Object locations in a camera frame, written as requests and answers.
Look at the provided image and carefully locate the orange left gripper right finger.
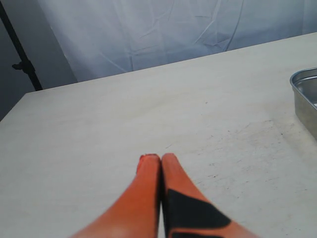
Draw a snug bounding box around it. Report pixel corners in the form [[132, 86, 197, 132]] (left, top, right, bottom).
[[161, 153, 255, 238]]

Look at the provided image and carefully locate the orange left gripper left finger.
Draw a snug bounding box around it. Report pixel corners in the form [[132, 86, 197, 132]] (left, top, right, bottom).
[[72, 154, 160, 238]]

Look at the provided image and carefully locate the stainless steel lunch box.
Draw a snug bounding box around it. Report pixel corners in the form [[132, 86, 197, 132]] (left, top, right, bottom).
[[290, 67, 317, 140]]

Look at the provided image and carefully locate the blue-grey backdrop cloth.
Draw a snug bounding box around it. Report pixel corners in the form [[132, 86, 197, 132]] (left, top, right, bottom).
[[39, 0, 317, 81]]

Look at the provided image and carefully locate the black stand pole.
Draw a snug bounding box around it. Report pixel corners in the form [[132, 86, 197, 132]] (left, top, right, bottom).
[[0, 2, 43, 91]]

